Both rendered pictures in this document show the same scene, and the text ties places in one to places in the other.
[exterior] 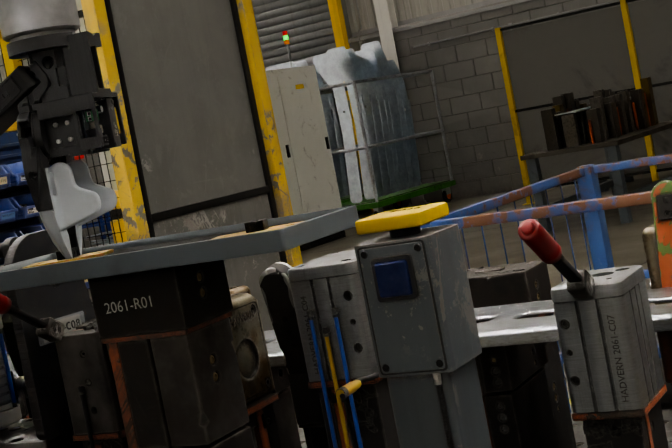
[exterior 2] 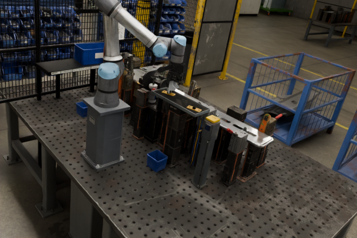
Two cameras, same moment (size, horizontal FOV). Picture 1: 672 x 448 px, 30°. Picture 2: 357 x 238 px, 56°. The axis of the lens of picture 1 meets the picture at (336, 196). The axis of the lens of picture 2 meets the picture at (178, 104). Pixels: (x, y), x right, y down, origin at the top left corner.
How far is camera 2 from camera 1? 100 cm
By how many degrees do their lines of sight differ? 24
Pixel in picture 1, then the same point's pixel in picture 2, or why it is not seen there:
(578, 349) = (232, 142)
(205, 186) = (217, 17)
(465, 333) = (214, 137)
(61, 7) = (180, 60)
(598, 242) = (296, 70)
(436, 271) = (213, 129)
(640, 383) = (238, 150)
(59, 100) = (175, 73)
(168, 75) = not seen: outside the picture
